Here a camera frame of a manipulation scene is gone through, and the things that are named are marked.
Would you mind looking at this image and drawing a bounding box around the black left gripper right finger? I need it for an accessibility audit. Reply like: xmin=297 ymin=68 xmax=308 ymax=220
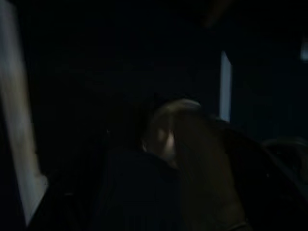
xmin=226 ymin=129 xmax=308 ymax=231

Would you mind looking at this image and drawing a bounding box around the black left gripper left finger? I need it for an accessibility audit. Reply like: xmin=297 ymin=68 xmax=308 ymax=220
xmin=96 ymin=148 xmax=183 ymax=231

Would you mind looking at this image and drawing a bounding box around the short white floor strip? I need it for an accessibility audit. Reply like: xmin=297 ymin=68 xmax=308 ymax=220
xmin=0 ymin=0 xmax=50 ymax=228

